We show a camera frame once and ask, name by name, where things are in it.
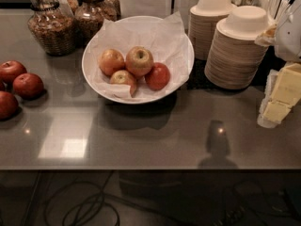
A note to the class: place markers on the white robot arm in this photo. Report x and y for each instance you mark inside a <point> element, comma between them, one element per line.
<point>285,36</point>

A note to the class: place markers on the red apple right in bowl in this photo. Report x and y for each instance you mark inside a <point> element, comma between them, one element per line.
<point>158,77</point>

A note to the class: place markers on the yellow-red apple back centre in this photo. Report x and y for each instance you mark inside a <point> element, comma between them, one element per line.
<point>139,61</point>

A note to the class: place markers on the yellow-red apple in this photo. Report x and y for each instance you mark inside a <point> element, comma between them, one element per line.
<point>139,61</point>
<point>110,61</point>
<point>123,84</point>

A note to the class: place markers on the white bowl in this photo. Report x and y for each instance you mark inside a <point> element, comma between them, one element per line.
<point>94,79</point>

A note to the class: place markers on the yellow-red apple front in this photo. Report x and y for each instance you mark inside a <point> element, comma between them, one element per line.
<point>123,84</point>

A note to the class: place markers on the yellow-red apple left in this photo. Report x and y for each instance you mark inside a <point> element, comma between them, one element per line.
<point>110,61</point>

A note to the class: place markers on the red apple on table middle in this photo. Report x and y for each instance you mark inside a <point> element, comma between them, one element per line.
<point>28,86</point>

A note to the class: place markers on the red apple on table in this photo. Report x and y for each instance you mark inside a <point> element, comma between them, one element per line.
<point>8,105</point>
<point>10,70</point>
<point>28,86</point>

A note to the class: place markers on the red apple on table bottom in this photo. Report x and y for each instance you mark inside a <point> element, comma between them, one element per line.
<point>8,105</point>

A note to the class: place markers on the red apple on table top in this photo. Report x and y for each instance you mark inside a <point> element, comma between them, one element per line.
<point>10,70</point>

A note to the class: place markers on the red apple at left edge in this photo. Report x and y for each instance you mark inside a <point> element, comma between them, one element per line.
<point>2,86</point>

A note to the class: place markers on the stack of paper bowls front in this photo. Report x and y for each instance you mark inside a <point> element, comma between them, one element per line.
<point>234,57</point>

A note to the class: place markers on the stack of paper bowls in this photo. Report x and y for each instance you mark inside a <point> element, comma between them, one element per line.
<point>234,57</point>
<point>203,18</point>

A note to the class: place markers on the black mat under bowls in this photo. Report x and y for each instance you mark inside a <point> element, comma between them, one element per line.
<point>198,80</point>

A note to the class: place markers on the stack of paper bowls rear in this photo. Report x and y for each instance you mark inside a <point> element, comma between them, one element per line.
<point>203,18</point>

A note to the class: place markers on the white paper liner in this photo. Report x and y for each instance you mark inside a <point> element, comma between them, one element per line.
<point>150,38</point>

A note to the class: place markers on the glass jar of granola right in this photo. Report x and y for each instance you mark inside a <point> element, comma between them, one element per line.
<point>91,15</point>

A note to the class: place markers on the glass jar of granola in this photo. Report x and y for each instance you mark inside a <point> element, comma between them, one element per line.
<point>91,15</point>
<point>52,29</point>

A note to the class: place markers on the glass jar of granola left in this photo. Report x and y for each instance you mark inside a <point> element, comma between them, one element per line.
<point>52,29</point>

